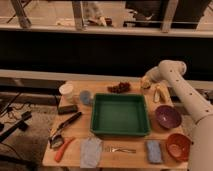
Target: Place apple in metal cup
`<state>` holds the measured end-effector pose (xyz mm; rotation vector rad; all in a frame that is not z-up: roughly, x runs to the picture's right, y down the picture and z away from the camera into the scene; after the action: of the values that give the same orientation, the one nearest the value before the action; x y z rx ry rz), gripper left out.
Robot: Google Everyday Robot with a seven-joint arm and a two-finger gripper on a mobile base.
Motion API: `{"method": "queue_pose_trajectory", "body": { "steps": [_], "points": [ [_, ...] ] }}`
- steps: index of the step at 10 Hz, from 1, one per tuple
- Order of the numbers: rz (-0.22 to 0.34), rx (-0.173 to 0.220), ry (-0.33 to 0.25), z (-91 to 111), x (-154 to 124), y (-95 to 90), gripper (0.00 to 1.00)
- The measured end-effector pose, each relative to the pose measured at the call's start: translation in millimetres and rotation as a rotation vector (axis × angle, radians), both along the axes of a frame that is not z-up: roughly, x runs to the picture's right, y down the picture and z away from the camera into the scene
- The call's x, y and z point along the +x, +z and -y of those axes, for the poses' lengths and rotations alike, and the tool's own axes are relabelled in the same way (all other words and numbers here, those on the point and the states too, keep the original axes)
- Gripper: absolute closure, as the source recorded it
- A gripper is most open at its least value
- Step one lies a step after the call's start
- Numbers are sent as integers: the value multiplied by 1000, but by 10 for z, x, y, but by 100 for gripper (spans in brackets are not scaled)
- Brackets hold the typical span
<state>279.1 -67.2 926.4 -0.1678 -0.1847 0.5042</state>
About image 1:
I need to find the orange carrot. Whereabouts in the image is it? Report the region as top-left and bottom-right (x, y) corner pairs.
(54, 137), (75, 163)

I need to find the yellow banana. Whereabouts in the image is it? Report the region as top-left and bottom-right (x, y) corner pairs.
(153, 84), (169, 103)

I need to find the red bowl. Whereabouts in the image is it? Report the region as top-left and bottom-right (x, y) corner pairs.
(165, 133), (191, 162)

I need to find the dark grape bunch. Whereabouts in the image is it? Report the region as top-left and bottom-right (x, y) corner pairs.
(107, 82), (130, 93)

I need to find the black stand on floor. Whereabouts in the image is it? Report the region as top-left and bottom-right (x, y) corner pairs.
(0, 111), (32, 143)

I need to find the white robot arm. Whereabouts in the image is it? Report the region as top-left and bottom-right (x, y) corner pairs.
(142, 60), (213, 171)

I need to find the blue sponge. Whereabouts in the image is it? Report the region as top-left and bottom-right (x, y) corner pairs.
(146, 140), (163, 164)

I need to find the grey folded cloth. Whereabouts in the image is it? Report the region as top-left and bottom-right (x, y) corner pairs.
(80, 137), (103, 168)

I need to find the black handled spatula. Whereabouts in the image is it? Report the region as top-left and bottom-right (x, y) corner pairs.
(49, 112), (82, 149)

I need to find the silver fork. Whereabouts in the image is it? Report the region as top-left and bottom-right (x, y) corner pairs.
(104, 146), (136, 153)

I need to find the green plastic bin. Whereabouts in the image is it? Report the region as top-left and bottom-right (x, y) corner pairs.
(90, 93), (151, 136)

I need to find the purple bowl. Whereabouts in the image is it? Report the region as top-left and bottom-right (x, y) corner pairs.
(155, 105), (182, 129)

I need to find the white paper cup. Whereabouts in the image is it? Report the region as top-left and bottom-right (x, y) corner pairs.
(59, 83), (74, 103)

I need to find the black rectangular block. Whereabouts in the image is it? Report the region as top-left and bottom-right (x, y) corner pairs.
(58, 105), (78, 115)

